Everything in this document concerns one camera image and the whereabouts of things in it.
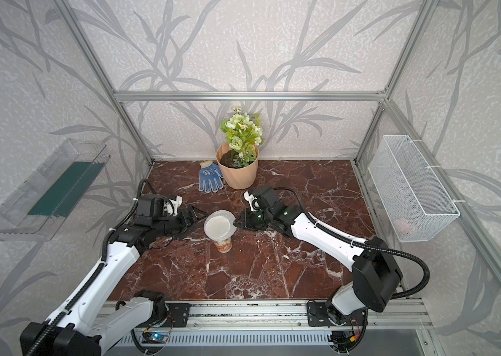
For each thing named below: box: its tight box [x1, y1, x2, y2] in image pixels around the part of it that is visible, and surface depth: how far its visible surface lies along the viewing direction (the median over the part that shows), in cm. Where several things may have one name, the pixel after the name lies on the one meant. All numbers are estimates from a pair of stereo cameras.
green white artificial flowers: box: [220, 106, 264, 167], surface depth 96 cm
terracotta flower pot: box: [216, 143, 259, 190], surface depth 100 cm
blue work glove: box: [198, 163, 224, 194], surface depth 114 cm
